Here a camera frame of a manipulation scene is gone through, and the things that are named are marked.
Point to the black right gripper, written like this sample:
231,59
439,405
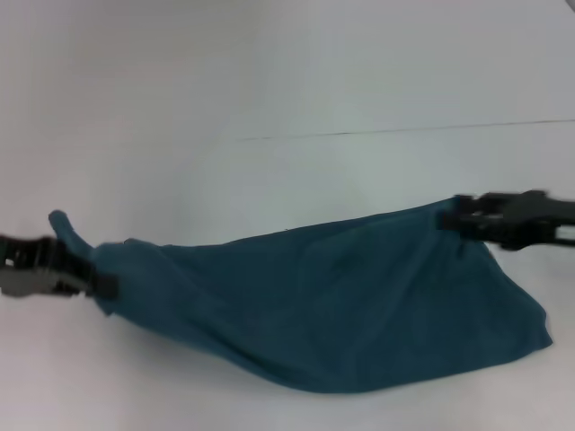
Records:
543,220

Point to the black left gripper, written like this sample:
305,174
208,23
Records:
22,269

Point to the teal blue shirt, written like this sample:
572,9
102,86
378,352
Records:
314,305

